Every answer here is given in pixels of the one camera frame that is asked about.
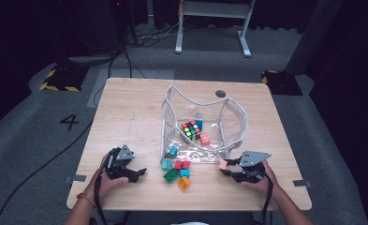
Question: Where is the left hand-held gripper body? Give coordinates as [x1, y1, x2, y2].
[105, 143, 137, 181]

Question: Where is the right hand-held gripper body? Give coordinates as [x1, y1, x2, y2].
[232, 150, 272, 185]

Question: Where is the green building block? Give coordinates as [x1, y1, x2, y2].
[163, 168, 181, 184]

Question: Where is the transparent bag with white trim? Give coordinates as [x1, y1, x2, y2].
[160, 84, 249, 165]

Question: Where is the red building block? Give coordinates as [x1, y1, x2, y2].
[174, 159, 191, 171]

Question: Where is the yellow-orange building block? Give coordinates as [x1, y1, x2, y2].
[177, 176, 192, 192]

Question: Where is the multicoloured puzzle cube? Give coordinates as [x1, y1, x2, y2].
[181, 120, 202, 143]

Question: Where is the person's left hand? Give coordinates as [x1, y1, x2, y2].
[92, 152, 130, 201]

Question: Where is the person's right hand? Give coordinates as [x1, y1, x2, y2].
[241, 159, 281, 196]

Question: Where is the light teal building block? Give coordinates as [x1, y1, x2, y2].
[161, 158, 173, 172]

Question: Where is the grey tape strip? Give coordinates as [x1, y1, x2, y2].
[292, 179, 313, 188]
[64, 173, 88, 184]

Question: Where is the black yellow striped stand base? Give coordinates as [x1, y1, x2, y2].
[260, 69, 303, 97]
[39, 64, 90, 93]

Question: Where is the grey floor plate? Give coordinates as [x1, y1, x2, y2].
[86, 68, 175, 109]

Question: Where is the grey pillar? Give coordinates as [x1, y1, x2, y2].
[285, 0, 345, 76]

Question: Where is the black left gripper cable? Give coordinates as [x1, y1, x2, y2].
[93, 172, 110, 225]

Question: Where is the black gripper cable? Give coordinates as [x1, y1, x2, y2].
[93, 172, 110, 225]
[260, 172, 274, 225]

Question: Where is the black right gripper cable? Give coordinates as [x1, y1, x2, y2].
[260, 172, 274, 225]

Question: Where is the orange wrist bracelet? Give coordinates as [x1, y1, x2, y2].
[76, 192, 97, 207]

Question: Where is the long black floor cable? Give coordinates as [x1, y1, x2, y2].
[0, 120, 95, 225]

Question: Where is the bundle of floor cables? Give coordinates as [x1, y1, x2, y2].
[122, 18, 185, 48]

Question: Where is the white metal desk frame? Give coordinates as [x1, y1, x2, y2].
[174, 0, 257, 59]

